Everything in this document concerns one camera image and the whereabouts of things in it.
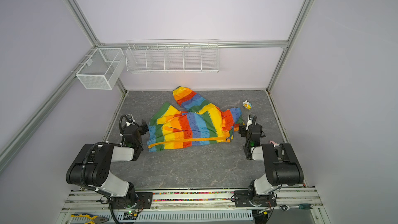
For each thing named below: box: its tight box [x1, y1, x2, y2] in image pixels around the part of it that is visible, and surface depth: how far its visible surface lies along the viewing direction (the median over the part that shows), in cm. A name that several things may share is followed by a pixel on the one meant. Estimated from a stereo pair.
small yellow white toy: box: [242, 99, 253, 110], surface depth 110 cm
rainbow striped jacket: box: [146, 86, 245, 152], surface depth 98 cm
